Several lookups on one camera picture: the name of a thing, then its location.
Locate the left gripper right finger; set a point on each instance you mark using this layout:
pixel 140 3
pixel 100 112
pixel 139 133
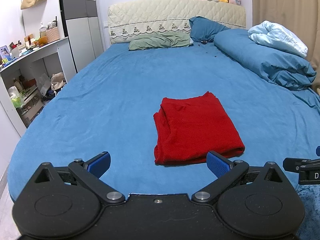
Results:
pixel 251 201

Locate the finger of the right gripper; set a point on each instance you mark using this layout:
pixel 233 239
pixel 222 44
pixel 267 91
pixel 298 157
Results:
pixel 308 170

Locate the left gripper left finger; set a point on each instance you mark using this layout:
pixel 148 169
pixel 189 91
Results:
pixel 64 202

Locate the red knit garment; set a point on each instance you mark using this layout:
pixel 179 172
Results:
pixel 189 128

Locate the blue rolled duvet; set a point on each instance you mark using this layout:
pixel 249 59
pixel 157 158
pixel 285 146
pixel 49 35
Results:
pixel 275 66

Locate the beige bag on floor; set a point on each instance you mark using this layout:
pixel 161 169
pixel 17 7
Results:
pixel 57 81

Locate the white shelf desk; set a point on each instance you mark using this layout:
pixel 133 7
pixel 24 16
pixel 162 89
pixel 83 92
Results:
pixel 53 57

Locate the light blue blanket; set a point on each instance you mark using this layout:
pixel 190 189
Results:
pixel 275 35

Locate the orange plush on desk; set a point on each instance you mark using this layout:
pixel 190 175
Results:
pixel 42 41

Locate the beige curtain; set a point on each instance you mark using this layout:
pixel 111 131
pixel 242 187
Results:
pixel 299 16

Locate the woven basket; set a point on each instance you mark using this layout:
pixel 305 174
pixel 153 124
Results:
pixel 52 34

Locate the dark blue pillow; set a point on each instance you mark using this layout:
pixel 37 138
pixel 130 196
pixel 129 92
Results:
pixel 204 30

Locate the green pillow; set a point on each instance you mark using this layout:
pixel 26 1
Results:
pixel 168 39

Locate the cream quilted headboard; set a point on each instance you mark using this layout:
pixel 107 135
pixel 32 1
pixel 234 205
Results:
pixel 129 19

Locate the white grey wardrobe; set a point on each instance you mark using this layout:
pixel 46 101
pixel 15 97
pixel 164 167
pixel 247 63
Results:
pixel 81 26

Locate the photo frame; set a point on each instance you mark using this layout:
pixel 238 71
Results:
pixel 5 53

